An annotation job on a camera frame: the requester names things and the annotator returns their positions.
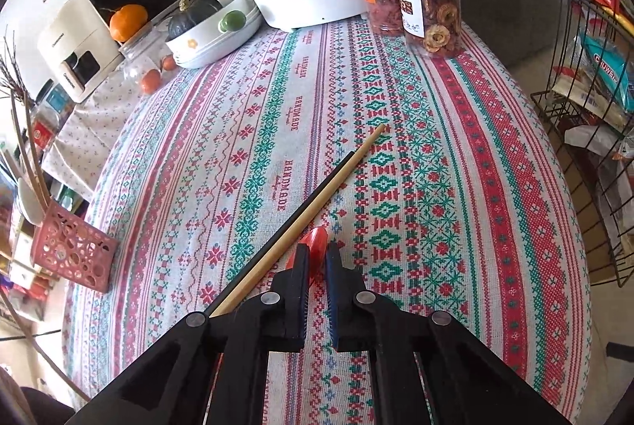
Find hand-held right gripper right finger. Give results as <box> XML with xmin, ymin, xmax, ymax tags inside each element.
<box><xmin>324</xmin><ymin>241</ymin><xmax>573</xmax><ymax>425</ymax></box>

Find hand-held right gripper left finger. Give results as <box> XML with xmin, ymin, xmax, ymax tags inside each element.
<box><xmin>64</xmin><ymin>243</ymin><xmax>312</xmax><ymax>425</ymax></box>

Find red spoon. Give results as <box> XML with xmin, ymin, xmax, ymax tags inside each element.
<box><xmin>285</xmin><ymin>227</ymin><xmax>328</xmax><ymax>287</ymax></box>

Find black chopstick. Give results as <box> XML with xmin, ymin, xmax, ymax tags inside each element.
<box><xmin>205</xmin><ymin>151</ymin><xmax>355</xmax><ymax>317</ymax></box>

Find light wooden chopstick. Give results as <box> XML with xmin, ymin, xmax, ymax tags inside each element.
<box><xmin>210</xmin><ymin>124</ymin><xmax>388</xmax><ymax>318</ymax></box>

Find pink plastic basket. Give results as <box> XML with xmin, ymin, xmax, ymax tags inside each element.
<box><xmin>30</xmin><ymin>199</ymin><xmax>120</xmax><ymax>293</ymax></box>

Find white spoon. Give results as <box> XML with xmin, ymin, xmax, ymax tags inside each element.
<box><xmin>17</xmin><ymin>177</ymin><xmax>48</xmax><ymax>225</ymax></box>

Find striped patterned tablecloth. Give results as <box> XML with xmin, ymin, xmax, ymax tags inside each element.
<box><xmin>62</xmin><ymin>16</ymin><xmax>592</xmax><ymax>425</ymax></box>

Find small floral print cloth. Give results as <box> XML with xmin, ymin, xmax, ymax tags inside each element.
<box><xmin>42</xmin><ymin>53</ymin><xmax>169</xmax><ymax>203</ymax></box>

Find white flower print bowl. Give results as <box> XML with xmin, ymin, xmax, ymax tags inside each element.
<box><xmin>163</xmin><ymin>0</ymin><xmax>262</xmax><ymax>69</ymax></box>

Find small green fruit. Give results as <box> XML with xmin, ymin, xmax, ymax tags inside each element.
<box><xmin>219</xmin><ymin>10</ymin><xmax>246</xmax><ymax>33</ymax></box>

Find glass jar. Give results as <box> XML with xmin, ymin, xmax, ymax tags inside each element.
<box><xmin>119</xmin><ymin>29</ymin><xmax>169</xmax><ymax>94</ymax></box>

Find dark green pumpkin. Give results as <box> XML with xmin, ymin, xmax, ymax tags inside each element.
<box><xmin>166</xmin><ymin>0</ymin><xmax>223</xmax><ymax>42</ymax></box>

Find red label jar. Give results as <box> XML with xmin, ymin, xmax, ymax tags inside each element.
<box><xmin>30</xmin><ymin>118</ymin><xmax>55</xmax><ymax>148</ymax></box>

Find clear jar with blue label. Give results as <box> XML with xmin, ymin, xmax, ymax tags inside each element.
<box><xmin>37</xmin><ymin>80</ymin><xmax>75</xmax><ymax>123</ymax></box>

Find orange fruit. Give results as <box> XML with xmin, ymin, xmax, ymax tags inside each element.
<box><xmin>109</xmin><ymin>4</ymin><xmax>149</xmax><ymax>43</ymax></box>

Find white air fryer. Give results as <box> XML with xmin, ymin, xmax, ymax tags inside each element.
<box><xmin>37</xmin><ymin>4</ymin><xmax>124</xmax><ymax>103</ymax></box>

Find teal snack packet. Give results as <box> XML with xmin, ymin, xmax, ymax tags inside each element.
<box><xmin>579</xmin><ymin>33</ymin><xmax>634</xmax><ymax>109</ymax></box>

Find dry twigs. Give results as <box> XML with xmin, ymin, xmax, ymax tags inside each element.
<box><xmin>0</xmin><ymin>29</ymin><xmax>25</xmax><ymax>99</ymax></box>

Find black wire rack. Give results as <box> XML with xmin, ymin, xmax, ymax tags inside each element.
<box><xmin>530</xmin><ymin>0</ymin><xmax>634</xmax><ymax>289</ymax></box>

